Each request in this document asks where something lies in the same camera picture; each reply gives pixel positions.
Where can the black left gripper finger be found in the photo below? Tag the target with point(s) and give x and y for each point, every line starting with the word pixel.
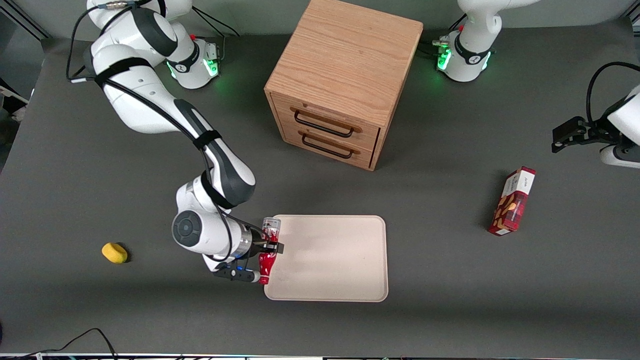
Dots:
pixel 575 145
pixel 570 130

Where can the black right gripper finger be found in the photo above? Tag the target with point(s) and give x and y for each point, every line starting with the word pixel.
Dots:
pixel 275 247

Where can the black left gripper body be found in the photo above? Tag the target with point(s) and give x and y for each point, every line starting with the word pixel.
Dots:
pixel 593 132

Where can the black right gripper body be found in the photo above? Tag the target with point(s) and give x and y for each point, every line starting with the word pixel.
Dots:
pixel 258 243

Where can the red coke bottle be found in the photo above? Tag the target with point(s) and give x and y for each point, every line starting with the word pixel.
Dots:
pixel 268 265

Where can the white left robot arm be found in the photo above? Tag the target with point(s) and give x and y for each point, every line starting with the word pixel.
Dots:
pixel 475 30

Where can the beige plastic tray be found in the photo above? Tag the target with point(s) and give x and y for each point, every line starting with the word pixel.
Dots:
pixel 330 260

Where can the red snack box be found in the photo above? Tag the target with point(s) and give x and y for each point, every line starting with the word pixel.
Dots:
pixel 512 202

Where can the yellow sponge block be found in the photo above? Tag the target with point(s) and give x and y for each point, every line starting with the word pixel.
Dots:
pixel 114 253

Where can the wooden two-drawer cabinet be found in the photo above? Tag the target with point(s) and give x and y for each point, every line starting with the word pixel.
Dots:
pixel 345 55

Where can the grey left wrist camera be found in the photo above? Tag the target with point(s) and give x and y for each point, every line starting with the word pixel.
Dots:
pixel 620 157

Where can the aluminium frame rail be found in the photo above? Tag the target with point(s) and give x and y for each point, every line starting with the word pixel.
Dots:
pixel 25 20
pixel 635 19

